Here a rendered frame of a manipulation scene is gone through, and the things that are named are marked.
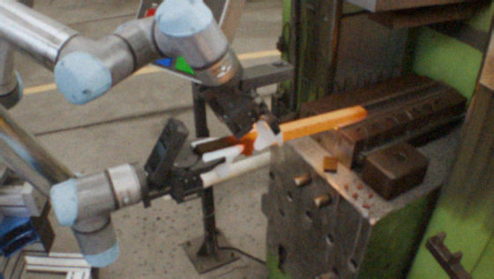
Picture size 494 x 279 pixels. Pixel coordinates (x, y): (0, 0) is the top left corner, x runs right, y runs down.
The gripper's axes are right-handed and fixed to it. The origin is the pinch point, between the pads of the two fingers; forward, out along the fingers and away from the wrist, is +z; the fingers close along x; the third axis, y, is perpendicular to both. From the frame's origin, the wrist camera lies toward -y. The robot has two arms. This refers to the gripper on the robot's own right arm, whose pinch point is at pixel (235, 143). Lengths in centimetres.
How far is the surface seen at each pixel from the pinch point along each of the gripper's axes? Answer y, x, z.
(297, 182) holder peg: 13.8, 2.2, 14.5
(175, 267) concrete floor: 102, -57, 0
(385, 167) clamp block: 3.6, 16.6, 25.0
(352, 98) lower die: 2.3, -6.7, 36.1
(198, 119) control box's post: 30, -56, 15
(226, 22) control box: -9.1, -40.8, 18.6
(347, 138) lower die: 2.9, 5.5, 23.9
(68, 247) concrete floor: 103, -90, -43
